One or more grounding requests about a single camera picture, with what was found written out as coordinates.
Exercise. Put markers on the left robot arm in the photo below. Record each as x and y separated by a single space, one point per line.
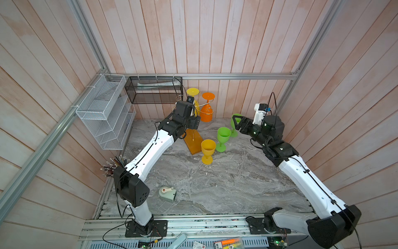
130 179

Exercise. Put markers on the yellow wine glass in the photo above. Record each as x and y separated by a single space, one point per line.
194 92
208 148

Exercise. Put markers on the red pencil cup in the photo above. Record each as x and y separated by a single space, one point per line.
110 166

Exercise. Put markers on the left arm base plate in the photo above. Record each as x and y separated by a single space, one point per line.
155 228

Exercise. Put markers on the green wine glass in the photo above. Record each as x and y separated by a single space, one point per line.
234 132
223 135

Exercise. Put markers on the orange wine glass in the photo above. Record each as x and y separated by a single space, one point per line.
206 111

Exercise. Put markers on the gold rack with wooden base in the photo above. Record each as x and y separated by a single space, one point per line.
193 139

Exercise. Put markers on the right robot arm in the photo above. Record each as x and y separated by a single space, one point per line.
331 220

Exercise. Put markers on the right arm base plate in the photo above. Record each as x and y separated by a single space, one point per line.
264 226

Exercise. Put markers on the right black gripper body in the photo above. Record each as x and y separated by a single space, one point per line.
255 132

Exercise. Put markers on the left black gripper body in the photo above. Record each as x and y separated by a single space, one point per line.
192 123

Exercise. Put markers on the white wire mesh shelf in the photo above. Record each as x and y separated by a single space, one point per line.
106 112

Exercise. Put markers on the aluminium front rail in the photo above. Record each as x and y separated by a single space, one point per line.
194 226

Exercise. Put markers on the box of coloured items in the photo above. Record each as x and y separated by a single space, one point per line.
233 243

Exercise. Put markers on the black mesh basket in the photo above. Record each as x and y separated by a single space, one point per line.
154 89

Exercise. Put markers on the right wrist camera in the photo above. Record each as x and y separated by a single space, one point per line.
261 109

